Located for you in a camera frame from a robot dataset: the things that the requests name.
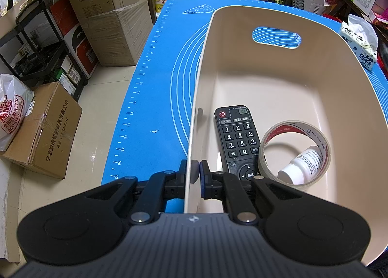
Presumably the white plastic bag red print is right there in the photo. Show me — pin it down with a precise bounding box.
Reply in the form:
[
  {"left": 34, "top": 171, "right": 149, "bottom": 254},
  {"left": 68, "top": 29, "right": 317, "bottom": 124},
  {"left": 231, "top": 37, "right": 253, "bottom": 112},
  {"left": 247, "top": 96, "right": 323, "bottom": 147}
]
[{"left": 0, "top": 73, "right": 35, "bottom": 152}]

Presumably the red and white appliance box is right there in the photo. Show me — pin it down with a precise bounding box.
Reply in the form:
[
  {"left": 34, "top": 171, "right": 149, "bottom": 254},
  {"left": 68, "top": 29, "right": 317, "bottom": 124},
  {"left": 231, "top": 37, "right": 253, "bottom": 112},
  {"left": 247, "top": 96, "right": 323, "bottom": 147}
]
[{"left": 50, "top": 0, "right": 99, "bottom": 80}]

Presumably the black remote control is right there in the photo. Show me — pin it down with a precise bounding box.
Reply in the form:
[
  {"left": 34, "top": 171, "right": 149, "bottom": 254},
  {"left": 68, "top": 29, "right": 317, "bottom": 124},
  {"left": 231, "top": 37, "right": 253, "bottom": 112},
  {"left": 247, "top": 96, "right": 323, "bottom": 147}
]
[{"left": 214, "top": 105, "right": 265, "bottom": 182}]

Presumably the plastic wrapped cardboard box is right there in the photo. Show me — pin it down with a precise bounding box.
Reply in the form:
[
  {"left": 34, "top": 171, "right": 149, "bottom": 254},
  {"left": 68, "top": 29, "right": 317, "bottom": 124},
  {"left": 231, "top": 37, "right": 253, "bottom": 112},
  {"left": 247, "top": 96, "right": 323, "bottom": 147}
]
[{"left": 87, "top": 0, "right": 154, "bottom": 67}]

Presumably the clear packing tape roll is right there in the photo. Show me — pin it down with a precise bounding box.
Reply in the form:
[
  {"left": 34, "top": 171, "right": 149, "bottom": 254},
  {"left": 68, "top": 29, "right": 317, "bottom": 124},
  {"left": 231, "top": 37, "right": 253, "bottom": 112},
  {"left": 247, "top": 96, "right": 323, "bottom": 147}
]
[{"left": 258, "top": 120, "right": 332, "bottom": 192}]

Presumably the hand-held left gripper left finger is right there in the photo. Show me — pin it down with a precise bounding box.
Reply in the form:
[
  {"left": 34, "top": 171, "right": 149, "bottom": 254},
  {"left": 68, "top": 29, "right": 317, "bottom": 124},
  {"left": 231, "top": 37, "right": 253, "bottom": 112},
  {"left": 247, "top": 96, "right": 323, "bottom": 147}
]
[{"left": 76, "top": 160, "right": 188, "bottom": 226}]

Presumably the blue silicone baking mat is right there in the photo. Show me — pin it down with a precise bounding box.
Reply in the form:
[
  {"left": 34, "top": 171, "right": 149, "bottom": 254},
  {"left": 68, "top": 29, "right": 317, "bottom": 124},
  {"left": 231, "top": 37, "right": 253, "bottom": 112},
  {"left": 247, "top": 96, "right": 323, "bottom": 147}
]
[{"left": 101, "top": 0, "right": 388, "bottom": 214}]

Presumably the beige plastic storage bin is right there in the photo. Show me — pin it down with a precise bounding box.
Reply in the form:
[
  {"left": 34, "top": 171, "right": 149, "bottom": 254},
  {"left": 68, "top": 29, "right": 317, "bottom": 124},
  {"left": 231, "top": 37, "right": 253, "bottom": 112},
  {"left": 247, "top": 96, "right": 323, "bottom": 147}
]
[{"left": 183, "top": 6, "right": 388, "bottom": 267}]

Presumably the white tissue pack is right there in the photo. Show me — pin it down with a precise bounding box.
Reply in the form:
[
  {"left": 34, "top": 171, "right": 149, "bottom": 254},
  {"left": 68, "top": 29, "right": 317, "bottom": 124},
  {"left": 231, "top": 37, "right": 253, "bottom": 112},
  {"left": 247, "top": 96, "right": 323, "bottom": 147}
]
[{"left": 339, "top": 13, "right": 379, "bottom": 71}]

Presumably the large yellow jug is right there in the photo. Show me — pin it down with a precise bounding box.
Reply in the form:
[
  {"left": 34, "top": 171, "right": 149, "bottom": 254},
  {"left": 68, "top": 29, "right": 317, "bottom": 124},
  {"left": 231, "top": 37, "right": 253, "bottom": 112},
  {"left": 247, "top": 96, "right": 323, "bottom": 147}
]
[{"left": 152, "top": 0, "right": 173, "bottom": 13}]

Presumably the taped brown cardboard box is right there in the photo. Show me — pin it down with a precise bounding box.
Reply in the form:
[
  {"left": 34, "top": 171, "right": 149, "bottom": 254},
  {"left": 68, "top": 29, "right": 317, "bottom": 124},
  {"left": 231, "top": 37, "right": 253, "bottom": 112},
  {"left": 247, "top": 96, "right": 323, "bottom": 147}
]
[{"left": 1, "top": 81, "right": 83, "bottom": 180}]

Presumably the white plastic bottle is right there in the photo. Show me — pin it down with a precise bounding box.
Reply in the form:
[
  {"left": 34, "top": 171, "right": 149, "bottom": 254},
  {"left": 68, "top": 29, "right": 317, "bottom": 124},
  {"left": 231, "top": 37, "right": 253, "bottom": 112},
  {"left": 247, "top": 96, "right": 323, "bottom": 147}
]
[{"left": 278, "top": 146, "right": 324, "bottom": 184}]

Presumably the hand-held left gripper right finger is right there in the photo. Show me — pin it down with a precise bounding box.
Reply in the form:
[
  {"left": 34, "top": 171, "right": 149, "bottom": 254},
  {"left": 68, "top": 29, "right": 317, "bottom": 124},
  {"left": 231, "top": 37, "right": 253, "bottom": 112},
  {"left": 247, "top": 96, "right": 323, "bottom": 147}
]
[{"left": 199, "top": 160, "right": 313, "bottom": 225}]

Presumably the black metal rack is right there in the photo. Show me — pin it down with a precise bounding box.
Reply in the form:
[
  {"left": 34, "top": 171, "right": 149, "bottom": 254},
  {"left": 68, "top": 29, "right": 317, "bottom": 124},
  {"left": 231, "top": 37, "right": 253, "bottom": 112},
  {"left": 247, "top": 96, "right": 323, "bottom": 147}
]
[{"left": 0, "top": 0, "right": 88, "bottom": 97}]

